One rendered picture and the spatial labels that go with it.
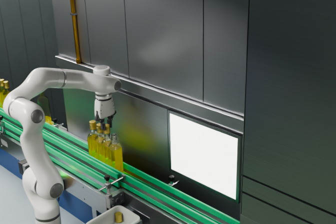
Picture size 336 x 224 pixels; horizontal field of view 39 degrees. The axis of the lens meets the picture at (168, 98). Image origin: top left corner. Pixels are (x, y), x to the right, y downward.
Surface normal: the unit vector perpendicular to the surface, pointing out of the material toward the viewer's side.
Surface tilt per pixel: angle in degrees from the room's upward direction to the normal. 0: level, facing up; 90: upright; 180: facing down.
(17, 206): 0
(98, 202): 90
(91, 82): 74
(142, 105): 90
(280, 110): 90
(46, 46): 90
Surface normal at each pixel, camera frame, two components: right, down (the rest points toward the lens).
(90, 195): -0.70, 0.29
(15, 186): -0.03, -0.92
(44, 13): -0.05, 0.39
